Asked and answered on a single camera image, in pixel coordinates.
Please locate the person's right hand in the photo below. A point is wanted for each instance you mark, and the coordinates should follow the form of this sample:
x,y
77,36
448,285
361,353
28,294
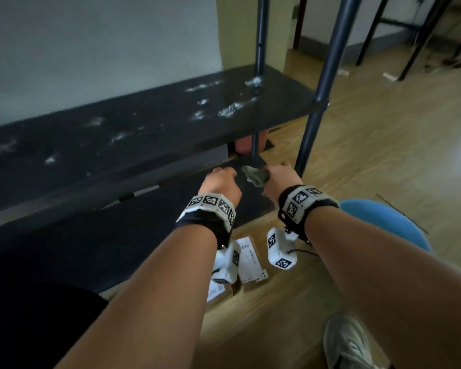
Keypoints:
x,y
279,180

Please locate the person's left hand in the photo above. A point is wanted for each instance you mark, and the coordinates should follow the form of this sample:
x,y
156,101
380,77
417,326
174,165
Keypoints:
x,y
219,185

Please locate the grey-green cleaning cloth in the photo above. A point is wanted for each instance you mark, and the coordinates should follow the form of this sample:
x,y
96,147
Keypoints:
x,y
256,175

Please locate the person's left forearm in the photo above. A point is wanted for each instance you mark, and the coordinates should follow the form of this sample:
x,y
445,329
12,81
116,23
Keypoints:
x,y
146,299

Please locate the person's right forearm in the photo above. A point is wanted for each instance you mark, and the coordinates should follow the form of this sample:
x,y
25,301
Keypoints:
x,y
399,288

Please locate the left wrist marker band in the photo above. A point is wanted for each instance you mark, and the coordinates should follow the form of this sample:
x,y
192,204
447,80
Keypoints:
x,y
212,212

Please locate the wrist marker band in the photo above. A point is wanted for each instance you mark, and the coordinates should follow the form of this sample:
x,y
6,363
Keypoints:
x,y
300,203
212,212

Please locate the right wrist marker band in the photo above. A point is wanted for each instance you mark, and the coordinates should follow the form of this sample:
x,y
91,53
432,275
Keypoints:
x,y
300,203

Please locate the orange-red bucket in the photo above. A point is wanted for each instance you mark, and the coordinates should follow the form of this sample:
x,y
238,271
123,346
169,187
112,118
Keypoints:
x,y
249,141

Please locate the white paper receipt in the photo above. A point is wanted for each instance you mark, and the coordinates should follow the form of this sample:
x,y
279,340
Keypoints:
x,y
250,261

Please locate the dark metal shelf rack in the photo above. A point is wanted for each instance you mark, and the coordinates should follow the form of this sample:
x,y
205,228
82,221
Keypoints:
x,y
138,149

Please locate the small white paper slip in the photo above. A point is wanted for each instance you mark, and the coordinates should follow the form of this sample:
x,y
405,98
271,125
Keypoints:
x,y
214,291

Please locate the blue round stool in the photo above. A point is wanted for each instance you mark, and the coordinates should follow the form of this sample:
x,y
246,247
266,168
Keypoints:
x,y
388,222

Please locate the white paper scrap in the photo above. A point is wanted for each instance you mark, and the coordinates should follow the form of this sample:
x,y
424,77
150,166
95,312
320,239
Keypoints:
x,y
389,76
342,72

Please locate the person's white sneaker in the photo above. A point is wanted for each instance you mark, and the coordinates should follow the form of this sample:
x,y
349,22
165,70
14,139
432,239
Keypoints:
x,y
347,343

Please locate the black metal table legs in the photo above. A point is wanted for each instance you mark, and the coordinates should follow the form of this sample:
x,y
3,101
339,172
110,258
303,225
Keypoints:
x,y
415,26

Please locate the person's black shorts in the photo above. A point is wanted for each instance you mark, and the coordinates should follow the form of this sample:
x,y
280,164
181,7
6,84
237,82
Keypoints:
x,y
34,322

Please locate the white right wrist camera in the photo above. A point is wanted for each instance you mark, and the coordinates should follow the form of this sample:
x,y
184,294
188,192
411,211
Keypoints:
x,y
279,248

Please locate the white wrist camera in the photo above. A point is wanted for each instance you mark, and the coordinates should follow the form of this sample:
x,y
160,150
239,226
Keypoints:
x,y
226,265
279,248

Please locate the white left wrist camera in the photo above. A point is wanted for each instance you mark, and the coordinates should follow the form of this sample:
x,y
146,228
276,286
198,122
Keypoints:
x,y
226,265

